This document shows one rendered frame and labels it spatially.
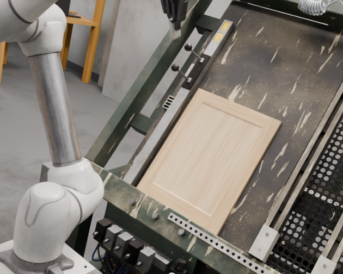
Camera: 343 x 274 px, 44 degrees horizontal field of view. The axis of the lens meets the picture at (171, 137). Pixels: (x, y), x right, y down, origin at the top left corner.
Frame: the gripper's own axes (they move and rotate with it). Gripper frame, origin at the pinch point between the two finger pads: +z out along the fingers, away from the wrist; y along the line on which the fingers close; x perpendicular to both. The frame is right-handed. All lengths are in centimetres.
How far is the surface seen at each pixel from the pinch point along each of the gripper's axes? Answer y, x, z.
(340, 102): -27, -62, 56
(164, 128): 24, -7, 76
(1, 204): 124, 78, 188
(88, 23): 417, -146, 305
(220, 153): -4, -17, 75
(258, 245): -45, 1, 76
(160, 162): 14, 4, 82
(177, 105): 28, -19, 71
